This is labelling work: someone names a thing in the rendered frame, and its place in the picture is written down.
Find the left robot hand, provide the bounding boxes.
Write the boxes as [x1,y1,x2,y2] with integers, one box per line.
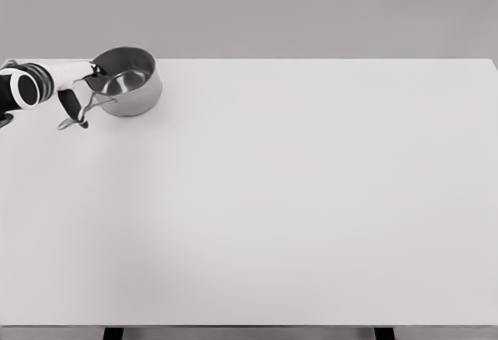
[51,60,110,130]

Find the steel pot with long handle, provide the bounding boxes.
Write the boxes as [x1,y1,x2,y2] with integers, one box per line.
[57,46,163,131]

